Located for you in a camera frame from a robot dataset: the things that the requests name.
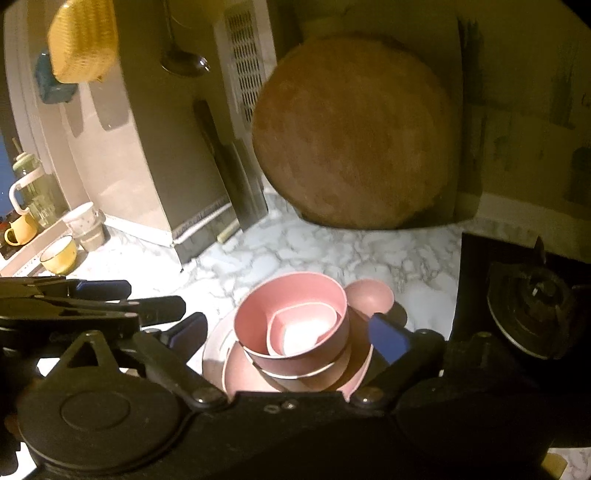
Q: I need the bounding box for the black gas stove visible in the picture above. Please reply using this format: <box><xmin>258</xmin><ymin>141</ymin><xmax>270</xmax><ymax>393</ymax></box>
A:
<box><xmin>450</xmin><ymin>233</ymin><xmax>591</xmax><ymax>462</ymax></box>

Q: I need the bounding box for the white patterned bowl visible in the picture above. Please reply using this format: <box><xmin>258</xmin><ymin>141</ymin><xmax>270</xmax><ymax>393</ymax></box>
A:
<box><xmin>62</xmin><ymin>202</ymin><xmax>100</xmax><ymax>236</ymax></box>

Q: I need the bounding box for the stacked plastic food container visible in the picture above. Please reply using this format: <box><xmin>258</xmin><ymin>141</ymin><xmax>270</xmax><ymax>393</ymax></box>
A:
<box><xmin>76</xmin><ymin>212</ymin><xmax>107</xmax><ymax>253</ymax></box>

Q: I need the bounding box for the pink bear-shaped plate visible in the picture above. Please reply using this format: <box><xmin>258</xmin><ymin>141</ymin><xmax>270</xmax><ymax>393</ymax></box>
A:
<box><xmin>221</xmin><ymin>279</ymin><xmax>396</xmax><ymax>393</ymax></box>

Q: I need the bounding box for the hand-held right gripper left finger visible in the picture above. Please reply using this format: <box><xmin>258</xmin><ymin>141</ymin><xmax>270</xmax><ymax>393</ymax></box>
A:
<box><xmin>60</xmin><ymin>312</ymin><xmax>227</xmax><ymax>411</ymax></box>

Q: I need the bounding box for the dark long-handled utensil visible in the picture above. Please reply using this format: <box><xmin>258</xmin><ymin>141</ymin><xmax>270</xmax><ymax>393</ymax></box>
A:
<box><xmin>193</xmin><ymin>99</ymin><xmax>241</xmax><ymax>243</ymax></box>

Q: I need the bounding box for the pink bowl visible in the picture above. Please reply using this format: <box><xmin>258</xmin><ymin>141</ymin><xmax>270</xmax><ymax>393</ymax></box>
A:
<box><xmin>233</xmin><ymin>272</ymin><xmax>351</xmax><ymax>370</ymax></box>

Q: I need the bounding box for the dark kitchen cleaver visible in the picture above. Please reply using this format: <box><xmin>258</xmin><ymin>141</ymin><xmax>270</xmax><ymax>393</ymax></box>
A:
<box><xmin>230</xmin><ymin>138</ymin><xmax>269</xmax><ymax>227</ymax></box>

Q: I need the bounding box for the pink heart-shaped dish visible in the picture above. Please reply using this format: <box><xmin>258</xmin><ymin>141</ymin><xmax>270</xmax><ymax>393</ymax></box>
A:
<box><xmin>266</xmin><ymin>302</ymin><xmax>344</xmax><ymax>357</ymax></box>

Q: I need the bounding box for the yellow bowl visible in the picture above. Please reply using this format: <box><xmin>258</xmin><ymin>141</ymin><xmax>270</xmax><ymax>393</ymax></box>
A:
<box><xmin>39</xmin><ymin>235</ymin><xmax>79</xmax><ymax>276</ymax></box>

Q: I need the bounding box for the white vent grille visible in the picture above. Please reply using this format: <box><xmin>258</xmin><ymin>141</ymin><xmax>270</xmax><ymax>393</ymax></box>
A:
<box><xmin>214</xmin><ymin>0</ymin><xmax>278</xmax><ymax>140</ymax></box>

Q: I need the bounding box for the yellow mug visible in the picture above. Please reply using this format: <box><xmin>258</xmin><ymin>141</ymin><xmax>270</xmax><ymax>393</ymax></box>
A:
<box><xmin>3</xmin><ymin>213</ymin><xmax>39</xmax><ymax>247</ymax></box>

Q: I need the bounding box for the round wooden cutting board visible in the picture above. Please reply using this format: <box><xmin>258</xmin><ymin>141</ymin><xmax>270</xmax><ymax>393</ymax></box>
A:
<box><xmin>251</xmin><ymin>34</ymin><xmax>456</xmax><ymax>232</ymax></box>

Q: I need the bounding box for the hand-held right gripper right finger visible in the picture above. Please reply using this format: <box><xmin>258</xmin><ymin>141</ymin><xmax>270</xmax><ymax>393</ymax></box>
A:
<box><xmin>351</xmin><ymin>314</ymin><xmax>502</xmax><ymax>409</ymax></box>

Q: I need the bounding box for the yellow plastic basket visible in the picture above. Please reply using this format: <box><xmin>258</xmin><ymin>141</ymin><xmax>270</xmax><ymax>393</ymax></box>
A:
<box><xmin>48</xmin><ymin>0</ymin><xmax>119</xmax><ymax>84</ymax></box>

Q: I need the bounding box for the stove burner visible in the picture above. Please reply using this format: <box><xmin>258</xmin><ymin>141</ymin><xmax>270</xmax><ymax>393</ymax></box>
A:
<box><xmin>486</xmin><ymin>260</ymin><xmax>591</xmax><ymax>361</ymax></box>

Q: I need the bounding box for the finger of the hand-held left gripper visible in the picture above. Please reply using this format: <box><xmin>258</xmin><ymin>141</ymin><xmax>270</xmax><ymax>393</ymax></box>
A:
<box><xmin>0</xmin><ymin>295</ymin><xmax>187</xmax><ymax>326</ymax></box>
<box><xmin>0</xmin><ymin>276</ymin><xmax>132</xmax><ymax>302</ymax></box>

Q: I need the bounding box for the metal ladle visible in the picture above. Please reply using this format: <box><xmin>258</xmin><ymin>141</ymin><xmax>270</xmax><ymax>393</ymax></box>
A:
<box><xmin>159</xmin><ymin>0</ymin><xmax>211</xmax><ymax>77</ymax></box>

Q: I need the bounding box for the teal hanging holder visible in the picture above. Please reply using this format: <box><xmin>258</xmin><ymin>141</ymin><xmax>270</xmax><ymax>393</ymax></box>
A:
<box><xmin>35</xmin><ymin>50</ymin><xmax>77</xmax><ymax>105</ymax></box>

